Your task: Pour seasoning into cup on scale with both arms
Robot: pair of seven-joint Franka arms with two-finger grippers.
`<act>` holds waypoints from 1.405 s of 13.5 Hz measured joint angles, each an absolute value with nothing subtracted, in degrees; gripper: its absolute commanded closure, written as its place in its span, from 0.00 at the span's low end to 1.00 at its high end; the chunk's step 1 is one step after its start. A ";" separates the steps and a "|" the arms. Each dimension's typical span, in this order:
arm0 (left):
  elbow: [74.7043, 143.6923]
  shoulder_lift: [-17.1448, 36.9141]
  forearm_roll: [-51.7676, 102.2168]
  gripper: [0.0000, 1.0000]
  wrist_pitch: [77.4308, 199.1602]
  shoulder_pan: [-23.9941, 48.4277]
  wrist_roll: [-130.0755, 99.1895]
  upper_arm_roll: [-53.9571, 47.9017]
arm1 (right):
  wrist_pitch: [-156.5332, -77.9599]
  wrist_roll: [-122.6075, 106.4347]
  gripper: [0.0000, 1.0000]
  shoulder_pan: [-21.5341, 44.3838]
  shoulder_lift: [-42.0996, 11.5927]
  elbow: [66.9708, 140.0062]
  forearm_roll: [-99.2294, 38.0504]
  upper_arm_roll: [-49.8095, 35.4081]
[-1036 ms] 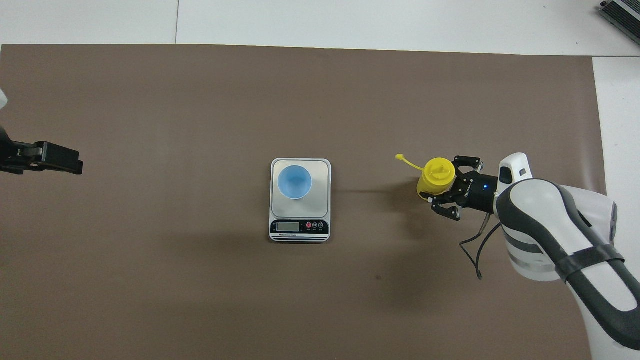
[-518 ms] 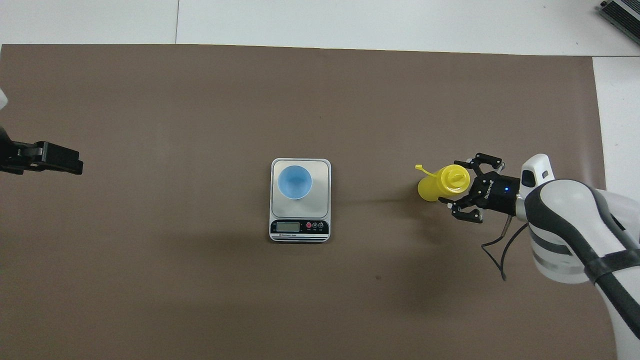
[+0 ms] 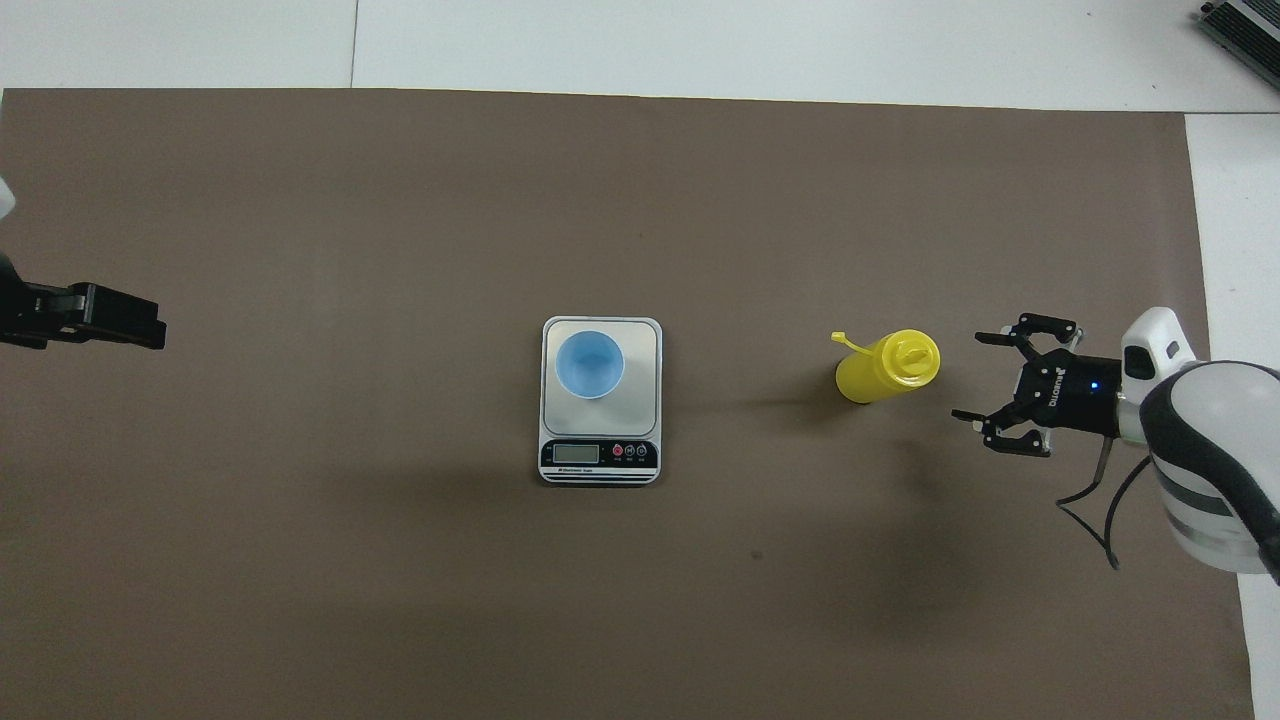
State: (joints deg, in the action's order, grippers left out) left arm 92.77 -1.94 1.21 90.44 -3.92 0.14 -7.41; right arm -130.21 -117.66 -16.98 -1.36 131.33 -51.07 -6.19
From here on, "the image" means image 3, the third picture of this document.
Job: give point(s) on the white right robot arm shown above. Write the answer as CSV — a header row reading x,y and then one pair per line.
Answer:
x,y
1210,440

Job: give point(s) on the brown table mat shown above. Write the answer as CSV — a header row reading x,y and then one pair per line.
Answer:
x,y
300,600

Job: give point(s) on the grey metal device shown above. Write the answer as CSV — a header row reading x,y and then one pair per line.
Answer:
x,y
1245,30

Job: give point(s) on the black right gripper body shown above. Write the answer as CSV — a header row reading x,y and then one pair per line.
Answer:
x,y
1070,395

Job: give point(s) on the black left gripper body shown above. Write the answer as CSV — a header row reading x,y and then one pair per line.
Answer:
x,y
15,310

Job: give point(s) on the silver digital kitchen scale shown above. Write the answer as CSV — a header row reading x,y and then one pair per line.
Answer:
x,y
600,420

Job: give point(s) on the yellow squeeze bottle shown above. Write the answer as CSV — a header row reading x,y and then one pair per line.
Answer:
x,y
885,370

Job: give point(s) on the blue plastic cup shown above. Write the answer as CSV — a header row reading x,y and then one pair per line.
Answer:
x,y
590,362

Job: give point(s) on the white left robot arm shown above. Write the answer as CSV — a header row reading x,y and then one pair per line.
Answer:
x,y
5,195

